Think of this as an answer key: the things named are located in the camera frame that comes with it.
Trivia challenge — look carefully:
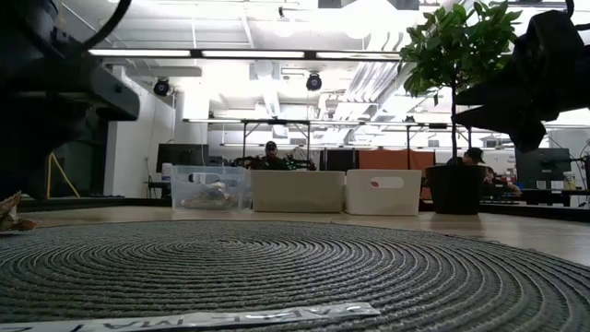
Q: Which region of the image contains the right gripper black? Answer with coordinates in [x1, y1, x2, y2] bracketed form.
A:
[454, 8, 590, 153]

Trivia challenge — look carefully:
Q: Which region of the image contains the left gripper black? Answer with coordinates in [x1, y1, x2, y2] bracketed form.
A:
[0, 105, 91, 200]

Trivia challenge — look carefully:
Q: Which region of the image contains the orange green granola bar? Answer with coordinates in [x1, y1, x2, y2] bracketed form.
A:
[0, 190, 39, 232]

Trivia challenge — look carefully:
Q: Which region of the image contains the person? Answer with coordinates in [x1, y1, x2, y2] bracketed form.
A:
[444, 146, 490, 168]
[252, 140, 292, 172]
[486, 166, 525, 196]

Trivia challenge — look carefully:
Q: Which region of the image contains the dark glass partition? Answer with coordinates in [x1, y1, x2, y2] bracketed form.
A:
[45, 120, 111, 199]

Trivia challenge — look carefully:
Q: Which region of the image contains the black computer monitor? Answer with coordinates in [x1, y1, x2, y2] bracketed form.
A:
[514, 147, 572, 184]
[156, 142, 210, 174]

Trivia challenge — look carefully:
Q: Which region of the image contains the potted green tree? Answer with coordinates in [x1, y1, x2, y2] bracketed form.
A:
[397, 1, 525, 216]

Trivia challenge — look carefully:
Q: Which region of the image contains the dark desk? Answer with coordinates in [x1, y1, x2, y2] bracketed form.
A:
[478, 186, 590, 208]

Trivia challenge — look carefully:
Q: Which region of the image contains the orange partition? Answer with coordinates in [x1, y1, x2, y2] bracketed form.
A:
[358, 148, 437, 177]

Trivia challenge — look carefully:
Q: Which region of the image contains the ceiling light strip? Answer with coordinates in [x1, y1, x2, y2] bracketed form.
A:
[87, 48, 402, 60]

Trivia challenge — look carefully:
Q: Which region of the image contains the white plastic bin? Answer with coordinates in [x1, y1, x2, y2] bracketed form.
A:
[344, 168, 423, 218]
[250, 170, 347, 214]

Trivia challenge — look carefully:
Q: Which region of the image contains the clear plastic bin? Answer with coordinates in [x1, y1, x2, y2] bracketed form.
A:
[171, 165, 253, 212]

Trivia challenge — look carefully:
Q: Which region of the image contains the black background rack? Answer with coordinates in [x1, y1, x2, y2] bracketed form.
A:
[183, 117, 476, 171]

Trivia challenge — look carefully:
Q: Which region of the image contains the white snack bar on plate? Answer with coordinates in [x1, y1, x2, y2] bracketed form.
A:
[0, 302, 382, 332]

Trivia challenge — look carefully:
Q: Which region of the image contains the round grey woven placemat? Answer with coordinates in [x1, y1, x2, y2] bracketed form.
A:
[0, 219, 590, 332]

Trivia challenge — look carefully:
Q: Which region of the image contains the yellow hanging cord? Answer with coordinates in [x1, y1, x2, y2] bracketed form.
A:
[45, 151, 82, 199]

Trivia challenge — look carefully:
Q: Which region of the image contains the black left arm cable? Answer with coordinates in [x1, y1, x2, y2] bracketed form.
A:
[67, 0, 134, 53]

